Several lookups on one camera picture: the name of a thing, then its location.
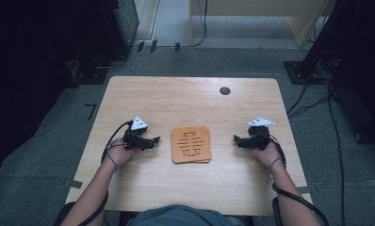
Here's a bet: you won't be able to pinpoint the orange wooden slotted coaster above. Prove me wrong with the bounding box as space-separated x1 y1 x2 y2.
171 125 212 164

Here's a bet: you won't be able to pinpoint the person's left hand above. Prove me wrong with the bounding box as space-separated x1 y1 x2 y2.
106 138 139 168

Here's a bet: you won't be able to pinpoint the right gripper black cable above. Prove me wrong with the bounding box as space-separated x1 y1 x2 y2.
260 131 330 226

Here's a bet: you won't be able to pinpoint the person's right hand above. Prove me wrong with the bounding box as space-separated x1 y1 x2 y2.
251 141 285 170

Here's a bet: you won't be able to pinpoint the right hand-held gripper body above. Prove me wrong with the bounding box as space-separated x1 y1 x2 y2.
241 117 276 152

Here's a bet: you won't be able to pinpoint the right wrist hair tie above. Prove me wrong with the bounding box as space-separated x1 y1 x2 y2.
268 157 284 181

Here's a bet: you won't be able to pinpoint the black floor cable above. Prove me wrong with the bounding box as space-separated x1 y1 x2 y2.
285 83 331 120
327 84 347 226

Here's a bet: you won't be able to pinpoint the wrist hair tie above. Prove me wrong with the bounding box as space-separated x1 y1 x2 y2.
106 153 119 174
268 157 284 181

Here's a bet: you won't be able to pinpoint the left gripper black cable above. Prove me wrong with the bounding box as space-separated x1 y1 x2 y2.
77 120 135 226

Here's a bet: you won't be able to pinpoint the black hanging cable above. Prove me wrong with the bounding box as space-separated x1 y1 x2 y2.
188 0 209 49

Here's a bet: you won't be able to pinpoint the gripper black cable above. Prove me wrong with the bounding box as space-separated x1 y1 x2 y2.
77 120 135 226
260 131 330 226

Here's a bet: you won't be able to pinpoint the left wrist hair tie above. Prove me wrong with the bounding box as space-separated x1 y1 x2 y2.
106 153 119 174

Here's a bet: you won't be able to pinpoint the dark curtain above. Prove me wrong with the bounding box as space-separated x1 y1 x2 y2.
304 0 375 149
0 0 121 194

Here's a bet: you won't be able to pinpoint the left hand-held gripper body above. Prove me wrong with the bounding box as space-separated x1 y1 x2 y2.
122 116 155 152

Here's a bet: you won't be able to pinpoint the grey tape on table edge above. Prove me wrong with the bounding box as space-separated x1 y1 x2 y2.
297 186 319 195

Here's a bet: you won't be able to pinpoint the person's grey-blue clothing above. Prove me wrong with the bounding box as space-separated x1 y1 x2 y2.
129 204 244 226

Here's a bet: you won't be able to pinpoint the light wooden desk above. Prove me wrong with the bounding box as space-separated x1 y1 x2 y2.
188 0 338 49

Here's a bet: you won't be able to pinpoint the dark glass cabinet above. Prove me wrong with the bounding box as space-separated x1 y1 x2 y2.
112 0 140 59

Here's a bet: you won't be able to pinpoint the black chair armrest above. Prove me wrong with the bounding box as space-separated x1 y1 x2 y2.
53 201 77 226
271 196 285 226

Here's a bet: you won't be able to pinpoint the black stand base plate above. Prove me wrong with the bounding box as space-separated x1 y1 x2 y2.
283 60 327 86
66 59 109 87

